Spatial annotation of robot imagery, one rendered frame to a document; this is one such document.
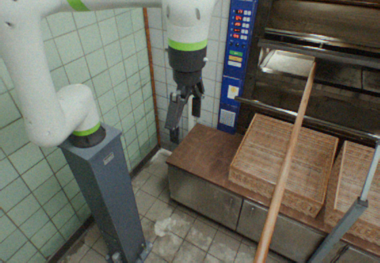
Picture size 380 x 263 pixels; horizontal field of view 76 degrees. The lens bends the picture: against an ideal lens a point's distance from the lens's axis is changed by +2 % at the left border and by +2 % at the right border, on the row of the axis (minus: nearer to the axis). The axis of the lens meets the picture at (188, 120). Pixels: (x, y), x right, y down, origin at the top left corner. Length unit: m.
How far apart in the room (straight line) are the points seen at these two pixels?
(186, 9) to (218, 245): 1.86
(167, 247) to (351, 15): 1.91
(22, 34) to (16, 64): 0.09
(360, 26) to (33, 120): 1.50
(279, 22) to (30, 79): 1.28
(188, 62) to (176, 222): 1.77
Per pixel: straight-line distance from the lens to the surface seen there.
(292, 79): 1.69
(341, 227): 1.55
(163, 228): 2.17
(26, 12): 0.71
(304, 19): 1.57
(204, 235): 2.14
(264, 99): 1.79
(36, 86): 0.80
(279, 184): 0.96
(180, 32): 0.53
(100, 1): 0.74
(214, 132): 2.04
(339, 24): 1.56
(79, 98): 0.98
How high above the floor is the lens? 1.93
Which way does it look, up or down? 39 degrees down
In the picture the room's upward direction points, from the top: straight up
